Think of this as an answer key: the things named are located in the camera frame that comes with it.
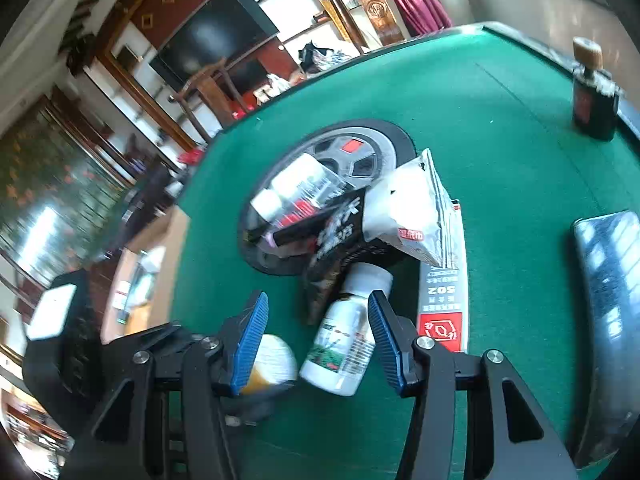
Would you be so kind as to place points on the dark bottle with cork stopper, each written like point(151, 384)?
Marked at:
point(592, 105)

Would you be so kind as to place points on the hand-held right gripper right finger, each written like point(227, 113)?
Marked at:
point(387, 345)

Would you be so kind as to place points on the pile of dark clothes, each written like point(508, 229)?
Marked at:
point(320, 55)

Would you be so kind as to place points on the round table control panel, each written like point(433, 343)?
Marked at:
point(380, 145)

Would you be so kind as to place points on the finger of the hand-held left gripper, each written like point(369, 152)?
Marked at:
point(252, 407)

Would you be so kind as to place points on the white plastic packet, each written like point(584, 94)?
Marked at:
point(400, 210)

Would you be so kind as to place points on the wooden wall shelving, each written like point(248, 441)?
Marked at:
point(135, 90)

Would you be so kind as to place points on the cardboard box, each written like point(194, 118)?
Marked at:
point(160, 260)

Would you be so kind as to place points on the framed flower painting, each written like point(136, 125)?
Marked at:
point(45, 195)

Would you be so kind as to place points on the plain wooden chair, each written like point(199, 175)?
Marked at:
point(210, 95)

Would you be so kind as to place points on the black flat television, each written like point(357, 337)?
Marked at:
point(215, 35)

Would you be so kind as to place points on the wooden chair with carved medallion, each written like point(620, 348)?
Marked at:
point(372, 7)

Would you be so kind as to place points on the white plastic bag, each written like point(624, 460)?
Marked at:
point(277, 84)

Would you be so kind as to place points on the black packet with white print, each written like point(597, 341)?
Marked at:
point(335, 255)

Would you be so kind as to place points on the red plastic bag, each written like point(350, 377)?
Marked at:
point(191, 156)

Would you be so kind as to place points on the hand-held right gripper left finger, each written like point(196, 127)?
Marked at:
point(250, 340)

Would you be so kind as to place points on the yellow tape roll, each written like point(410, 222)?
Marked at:
point(275, 360)

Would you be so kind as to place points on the white bottle with green label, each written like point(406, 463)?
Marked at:
point(345, 340)

